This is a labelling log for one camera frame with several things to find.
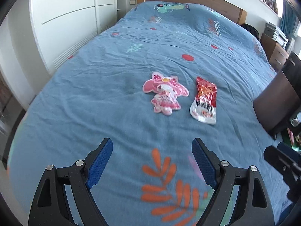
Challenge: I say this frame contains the red white snack pouch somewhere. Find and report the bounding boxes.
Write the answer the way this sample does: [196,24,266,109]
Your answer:
[189,76,217,125]

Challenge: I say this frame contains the pink My Melody candy bag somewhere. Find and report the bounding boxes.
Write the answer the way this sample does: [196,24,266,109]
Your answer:
[142,71,189,116]

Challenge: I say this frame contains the green tray box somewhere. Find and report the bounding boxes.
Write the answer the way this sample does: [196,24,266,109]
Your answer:
[281,129,301,152]

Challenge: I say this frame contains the black brown electric kettle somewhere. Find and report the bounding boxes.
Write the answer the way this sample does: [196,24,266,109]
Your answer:
[253,52,300,140]

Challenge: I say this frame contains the wooden drawer chest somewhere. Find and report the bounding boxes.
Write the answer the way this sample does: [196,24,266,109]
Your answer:
[260,33,289,72]

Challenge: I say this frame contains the white printer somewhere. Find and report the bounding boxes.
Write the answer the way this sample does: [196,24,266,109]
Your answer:
[264,22,288,48]

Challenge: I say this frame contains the black backpack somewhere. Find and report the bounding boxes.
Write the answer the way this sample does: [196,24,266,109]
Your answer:
[241,24,260,40]

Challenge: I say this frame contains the teal curtain right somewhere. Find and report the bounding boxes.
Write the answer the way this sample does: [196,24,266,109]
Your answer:
[280,0,300,40]

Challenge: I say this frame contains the blue patterned bed cover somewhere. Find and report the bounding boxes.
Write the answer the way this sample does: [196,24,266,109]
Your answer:
[8,2,289,225]

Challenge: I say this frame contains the white wardrobe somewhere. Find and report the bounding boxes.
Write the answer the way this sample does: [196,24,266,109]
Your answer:
[30,0,117,75]

